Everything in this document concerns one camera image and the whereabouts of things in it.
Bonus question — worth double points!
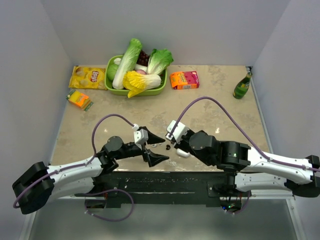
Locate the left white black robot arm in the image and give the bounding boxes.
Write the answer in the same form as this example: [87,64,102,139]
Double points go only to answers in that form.
[12,126,169,215]

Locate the green glass bottle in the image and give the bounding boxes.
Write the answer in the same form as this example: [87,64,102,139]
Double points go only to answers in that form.
[233,71,253,99]

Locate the orange pink snack box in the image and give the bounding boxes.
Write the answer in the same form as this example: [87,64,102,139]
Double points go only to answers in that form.
[169,71,200,90]

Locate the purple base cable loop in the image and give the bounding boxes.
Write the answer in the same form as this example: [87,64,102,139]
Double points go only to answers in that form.
[84,189,135,223]

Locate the pink onion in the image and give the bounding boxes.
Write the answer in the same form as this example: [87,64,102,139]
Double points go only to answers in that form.
[136,69,147,75]

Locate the green leaf lettuce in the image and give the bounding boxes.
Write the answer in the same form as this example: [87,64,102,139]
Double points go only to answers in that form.
[146,48,174,75]

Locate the green plastic basin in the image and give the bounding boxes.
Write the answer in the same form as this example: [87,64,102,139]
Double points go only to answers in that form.
[104,57,167,98]

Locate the yellow napa cabbage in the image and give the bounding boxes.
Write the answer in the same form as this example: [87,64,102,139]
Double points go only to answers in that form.
[122,71,162,98]

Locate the round green cabbage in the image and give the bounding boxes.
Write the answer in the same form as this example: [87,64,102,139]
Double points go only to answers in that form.
[106,63,119,82]

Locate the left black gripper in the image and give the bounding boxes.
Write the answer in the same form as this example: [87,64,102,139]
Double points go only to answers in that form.
[114,126,169,166]

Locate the green napa cabbage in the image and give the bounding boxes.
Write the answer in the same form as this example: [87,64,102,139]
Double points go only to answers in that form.
[112,38,143,90]

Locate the white radish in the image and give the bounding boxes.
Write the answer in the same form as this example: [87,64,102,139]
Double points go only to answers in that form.
[113,57,147,73]

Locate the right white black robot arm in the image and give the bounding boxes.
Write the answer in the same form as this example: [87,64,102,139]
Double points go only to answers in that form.
[167,130,320,198]

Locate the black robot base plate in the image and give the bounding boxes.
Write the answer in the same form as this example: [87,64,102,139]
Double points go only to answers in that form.
[89,171,241,208]

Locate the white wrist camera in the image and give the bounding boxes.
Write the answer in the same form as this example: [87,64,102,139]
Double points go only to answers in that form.
[132,124,149,145]
[165,120,189,144]

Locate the orange yellow sponge pack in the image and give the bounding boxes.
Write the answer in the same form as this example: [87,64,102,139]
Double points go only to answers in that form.
[66,89,94,112]

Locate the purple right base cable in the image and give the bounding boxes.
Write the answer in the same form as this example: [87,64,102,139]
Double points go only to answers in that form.
[223,192,252,216]

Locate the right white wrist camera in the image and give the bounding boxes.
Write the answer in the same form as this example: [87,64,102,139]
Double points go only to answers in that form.
[165,120,189,144]

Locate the yellow Lays chips bag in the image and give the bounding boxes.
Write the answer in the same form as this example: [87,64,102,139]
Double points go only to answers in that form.
[68,66,107,90]

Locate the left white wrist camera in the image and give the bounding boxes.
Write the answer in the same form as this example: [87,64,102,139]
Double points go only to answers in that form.
[132,124,149,145]

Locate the dark red grapes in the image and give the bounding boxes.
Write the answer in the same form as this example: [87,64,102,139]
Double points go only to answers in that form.
[136,50,150,67]

